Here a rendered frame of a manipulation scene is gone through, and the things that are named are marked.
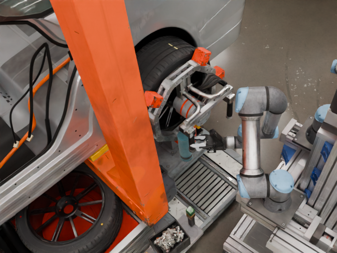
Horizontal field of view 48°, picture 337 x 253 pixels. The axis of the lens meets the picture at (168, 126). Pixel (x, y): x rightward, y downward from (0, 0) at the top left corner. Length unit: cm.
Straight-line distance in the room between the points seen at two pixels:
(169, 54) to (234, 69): 164
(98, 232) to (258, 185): 105
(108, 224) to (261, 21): 282
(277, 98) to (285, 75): 199
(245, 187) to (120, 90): 82
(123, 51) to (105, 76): 10
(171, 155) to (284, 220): 117
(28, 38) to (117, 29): 168
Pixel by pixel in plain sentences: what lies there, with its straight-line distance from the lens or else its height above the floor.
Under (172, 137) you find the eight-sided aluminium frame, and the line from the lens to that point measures 247.
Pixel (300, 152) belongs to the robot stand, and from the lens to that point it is 237.
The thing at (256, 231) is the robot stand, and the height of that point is 21.
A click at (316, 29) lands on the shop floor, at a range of 433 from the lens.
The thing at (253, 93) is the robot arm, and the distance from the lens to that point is 177.
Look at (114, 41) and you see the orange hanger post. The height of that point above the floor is 190.
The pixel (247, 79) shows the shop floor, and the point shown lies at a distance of 370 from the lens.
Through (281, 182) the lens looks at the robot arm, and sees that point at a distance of 187.
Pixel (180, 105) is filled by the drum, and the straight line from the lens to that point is 232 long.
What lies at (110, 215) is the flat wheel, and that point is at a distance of 244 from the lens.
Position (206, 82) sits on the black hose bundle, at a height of 103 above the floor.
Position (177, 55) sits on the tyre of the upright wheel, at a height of 118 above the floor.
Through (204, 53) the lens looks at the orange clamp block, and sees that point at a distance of 224.
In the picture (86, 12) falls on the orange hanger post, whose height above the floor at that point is 204.
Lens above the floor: 267
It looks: 53 degrees down
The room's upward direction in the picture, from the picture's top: 9 degrees counter-clockwise
